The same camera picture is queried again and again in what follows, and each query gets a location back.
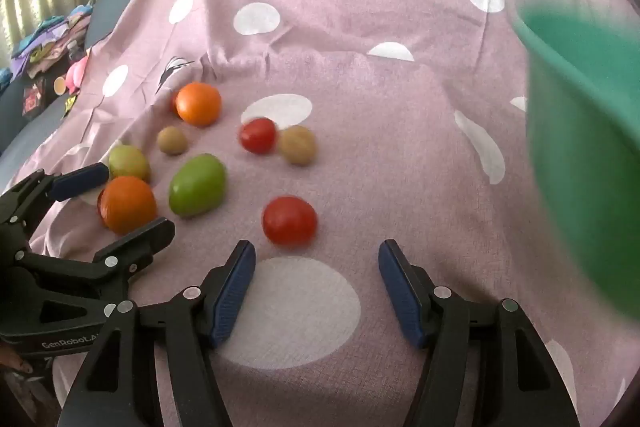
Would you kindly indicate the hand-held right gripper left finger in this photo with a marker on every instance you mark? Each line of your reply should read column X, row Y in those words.
column 232, row 292

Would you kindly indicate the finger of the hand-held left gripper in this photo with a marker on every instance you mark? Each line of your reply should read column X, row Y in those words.
column 80, row 179
column 142, row 239

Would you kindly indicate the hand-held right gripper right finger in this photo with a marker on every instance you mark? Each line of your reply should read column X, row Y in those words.
column 400, row 292

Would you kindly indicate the red fruit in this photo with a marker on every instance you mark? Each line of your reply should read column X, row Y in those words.
column 127, row 204

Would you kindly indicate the orange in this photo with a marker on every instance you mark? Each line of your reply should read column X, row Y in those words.
column 198, row 103

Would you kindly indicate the green plastic bowl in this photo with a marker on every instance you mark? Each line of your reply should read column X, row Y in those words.
column 585, row 147

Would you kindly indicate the yellow-green fruit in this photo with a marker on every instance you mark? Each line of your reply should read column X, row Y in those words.
column 129, row 162

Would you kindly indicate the green mango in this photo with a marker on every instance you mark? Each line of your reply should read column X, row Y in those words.
column 196, row 185

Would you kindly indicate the red tomato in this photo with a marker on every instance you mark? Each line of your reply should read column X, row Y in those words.
column 257, row 136
column 290, row 220

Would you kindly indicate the dark patterned cloth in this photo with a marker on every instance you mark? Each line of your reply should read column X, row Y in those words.
column 35, row 99

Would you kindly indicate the small brown kiwi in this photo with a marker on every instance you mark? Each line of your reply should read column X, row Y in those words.
column 172, row 140

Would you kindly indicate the pink toy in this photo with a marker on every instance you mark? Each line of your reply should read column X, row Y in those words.
column 77, row 74

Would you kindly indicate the pile of colourful clothes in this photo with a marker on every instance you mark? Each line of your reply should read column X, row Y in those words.
column 47, row 39

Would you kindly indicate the pink polka-dot blanket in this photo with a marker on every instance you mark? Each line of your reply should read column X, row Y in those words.
column 375, row 57

